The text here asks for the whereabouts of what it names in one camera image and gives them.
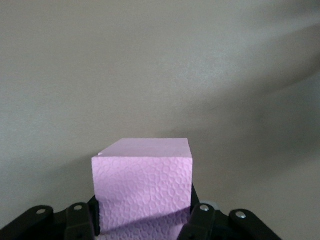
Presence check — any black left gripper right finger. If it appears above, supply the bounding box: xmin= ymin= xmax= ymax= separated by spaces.
xmin=179 ymin=188 xmax=282 ymax=240

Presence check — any pink foam cube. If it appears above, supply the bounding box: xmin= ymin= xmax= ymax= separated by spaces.
xmin=91 ymin=137 xmax=194 ymax=240

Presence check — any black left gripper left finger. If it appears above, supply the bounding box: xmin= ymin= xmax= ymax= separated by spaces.
xmin=0 ymin=195 xmax=101 ymax=240

